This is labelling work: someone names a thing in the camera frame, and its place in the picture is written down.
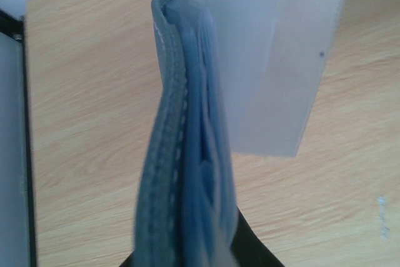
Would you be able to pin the teal card holder wallet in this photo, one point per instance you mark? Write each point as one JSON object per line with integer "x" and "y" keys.
{"x": 238, "y": 76}

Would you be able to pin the black corner frame post left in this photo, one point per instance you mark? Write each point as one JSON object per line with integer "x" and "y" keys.
{"x": 18, "y": 224}

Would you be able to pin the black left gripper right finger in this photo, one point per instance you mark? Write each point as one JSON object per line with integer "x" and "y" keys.
{"x": 248, "y": 249}

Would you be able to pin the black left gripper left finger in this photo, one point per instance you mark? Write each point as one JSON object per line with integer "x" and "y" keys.
{"x": 129, "y": 261}

